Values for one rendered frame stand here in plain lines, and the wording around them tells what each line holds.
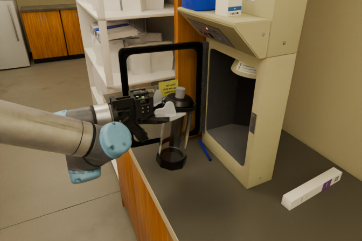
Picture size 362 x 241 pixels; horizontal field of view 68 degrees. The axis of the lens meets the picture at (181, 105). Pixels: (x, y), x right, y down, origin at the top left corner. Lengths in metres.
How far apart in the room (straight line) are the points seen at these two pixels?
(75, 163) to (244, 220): 0.52
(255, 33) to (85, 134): 0.46
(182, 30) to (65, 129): 0.61
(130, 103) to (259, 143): 0.43
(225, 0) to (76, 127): 0.48
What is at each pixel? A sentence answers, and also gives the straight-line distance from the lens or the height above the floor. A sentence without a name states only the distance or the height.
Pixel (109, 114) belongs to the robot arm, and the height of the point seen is 1.28.
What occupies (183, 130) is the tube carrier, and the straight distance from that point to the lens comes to 0.83.
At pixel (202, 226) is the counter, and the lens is 0.88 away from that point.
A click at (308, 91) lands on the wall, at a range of 1.27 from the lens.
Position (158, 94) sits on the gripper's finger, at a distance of 0.85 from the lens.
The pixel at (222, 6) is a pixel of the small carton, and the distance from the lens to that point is 0.77.
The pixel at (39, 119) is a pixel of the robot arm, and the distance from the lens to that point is 0.56.
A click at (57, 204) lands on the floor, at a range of 2.40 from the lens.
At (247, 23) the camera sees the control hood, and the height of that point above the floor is 1.51.
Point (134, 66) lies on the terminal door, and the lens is 0.95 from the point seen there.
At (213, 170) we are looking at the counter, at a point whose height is 0.94.
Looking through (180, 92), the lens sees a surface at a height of 1.29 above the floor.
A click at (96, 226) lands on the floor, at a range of 2.16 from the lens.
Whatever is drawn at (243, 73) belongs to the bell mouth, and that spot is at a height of 1.33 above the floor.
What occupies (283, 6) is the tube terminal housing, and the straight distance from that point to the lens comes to 0.76.
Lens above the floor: 1.63
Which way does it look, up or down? 27 degrees down
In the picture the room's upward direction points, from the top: straight up
